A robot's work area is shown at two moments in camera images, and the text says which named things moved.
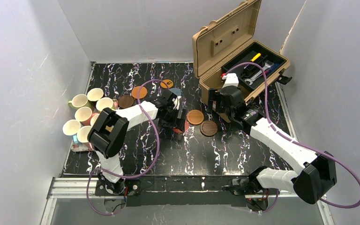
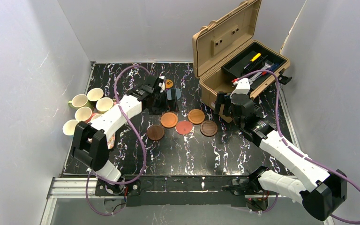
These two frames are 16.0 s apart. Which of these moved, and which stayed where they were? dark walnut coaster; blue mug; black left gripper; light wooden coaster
Moved: black left gripper
Stayed: light wooden coaster; dark walnut coaster; blue mug
